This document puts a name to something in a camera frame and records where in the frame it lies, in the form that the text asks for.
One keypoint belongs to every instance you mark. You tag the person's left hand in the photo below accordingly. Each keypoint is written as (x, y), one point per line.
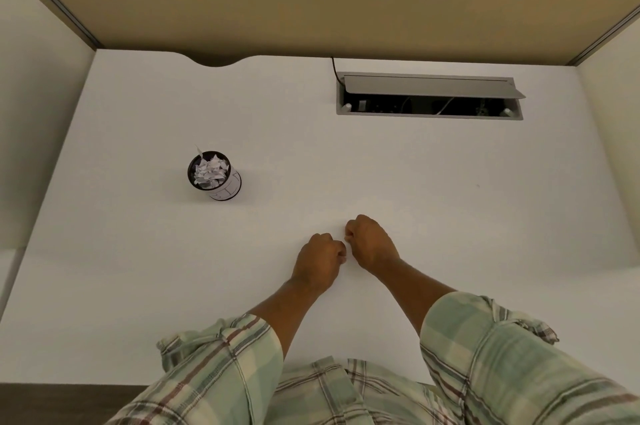
(316, 265)

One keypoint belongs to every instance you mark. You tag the person's right hand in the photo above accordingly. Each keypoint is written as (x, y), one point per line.
(372, 245)

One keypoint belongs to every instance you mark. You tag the person's left forearm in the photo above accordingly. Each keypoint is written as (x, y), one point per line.
(285, 312)

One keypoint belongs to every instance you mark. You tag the person's right forearm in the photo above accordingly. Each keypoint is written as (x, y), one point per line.
(405, 297)

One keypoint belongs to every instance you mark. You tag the person's right fingers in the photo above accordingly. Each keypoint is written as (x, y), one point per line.
(351, 230)

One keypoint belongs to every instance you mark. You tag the black cup with white label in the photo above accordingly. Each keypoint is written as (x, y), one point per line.
(216, 176)

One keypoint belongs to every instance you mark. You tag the green plaid shirt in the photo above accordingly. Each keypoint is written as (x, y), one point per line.
(360, 369)

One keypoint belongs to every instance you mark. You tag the person's left fingers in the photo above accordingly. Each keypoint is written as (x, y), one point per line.
(338, 250)

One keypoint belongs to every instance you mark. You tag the pile of torn paper scraps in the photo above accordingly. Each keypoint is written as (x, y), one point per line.
(210, 171)

